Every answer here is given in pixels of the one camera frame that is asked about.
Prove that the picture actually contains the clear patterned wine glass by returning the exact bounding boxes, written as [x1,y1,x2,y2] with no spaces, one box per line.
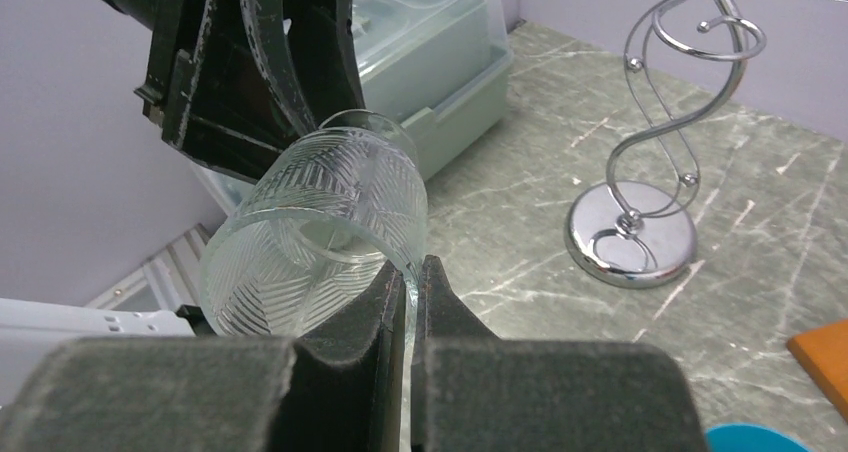
[198,109,428,336]

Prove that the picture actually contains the blue plastic wine glass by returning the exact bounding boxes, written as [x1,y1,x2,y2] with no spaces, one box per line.
[705,423,811,452]

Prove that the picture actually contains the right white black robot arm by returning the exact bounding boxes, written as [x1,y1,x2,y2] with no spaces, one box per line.
[1,256,707,451]

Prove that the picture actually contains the silver wire glass rack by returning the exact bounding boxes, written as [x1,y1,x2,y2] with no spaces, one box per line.
[564,0,846,289]

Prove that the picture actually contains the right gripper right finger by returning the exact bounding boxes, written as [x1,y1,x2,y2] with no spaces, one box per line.
[410,255,707,451]

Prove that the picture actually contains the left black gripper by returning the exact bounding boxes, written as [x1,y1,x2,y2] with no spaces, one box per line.
[101,0,292,183]

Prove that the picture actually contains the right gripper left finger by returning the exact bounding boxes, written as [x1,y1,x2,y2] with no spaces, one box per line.
[1,264,405,451]

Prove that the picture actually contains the clear plastic storage box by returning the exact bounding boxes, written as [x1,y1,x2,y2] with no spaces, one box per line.
[192,0,515,212]

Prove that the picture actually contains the gold wire glass rack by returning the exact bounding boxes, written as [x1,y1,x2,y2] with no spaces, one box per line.
[786,319,848,421]

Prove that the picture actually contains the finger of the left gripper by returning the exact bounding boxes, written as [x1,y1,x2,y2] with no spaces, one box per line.
[239,0,365,136]

